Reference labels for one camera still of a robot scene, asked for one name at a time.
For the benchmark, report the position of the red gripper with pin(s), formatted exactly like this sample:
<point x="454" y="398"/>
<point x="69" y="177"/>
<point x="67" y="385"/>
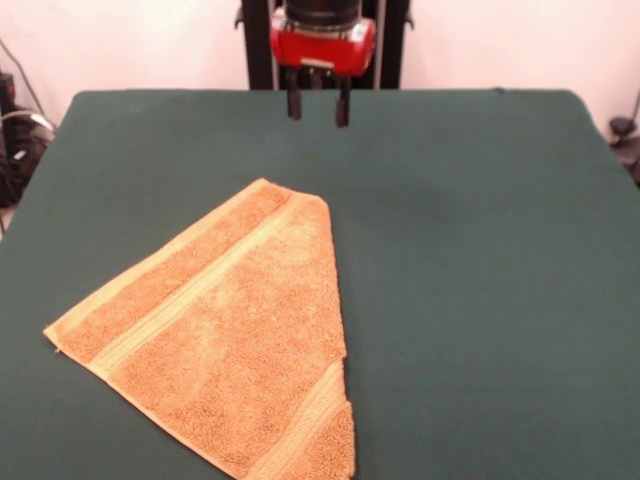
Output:
<point x="322" y="47"/>

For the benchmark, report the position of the orange terry towel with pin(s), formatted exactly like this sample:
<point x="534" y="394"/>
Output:
<point x="225" y="325"/>

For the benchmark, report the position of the dark green table cloth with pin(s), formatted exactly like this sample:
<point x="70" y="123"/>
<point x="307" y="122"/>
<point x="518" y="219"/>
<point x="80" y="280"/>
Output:
<point x="500" y="250"/>

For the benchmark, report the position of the small black stand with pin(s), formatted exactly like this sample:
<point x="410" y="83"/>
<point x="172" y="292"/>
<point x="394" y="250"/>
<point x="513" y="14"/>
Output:
<point x="622" y="127"/>

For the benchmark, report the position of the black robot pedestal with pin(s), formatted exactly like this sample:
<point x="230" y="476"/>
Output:
<point x="390" y="50"/>

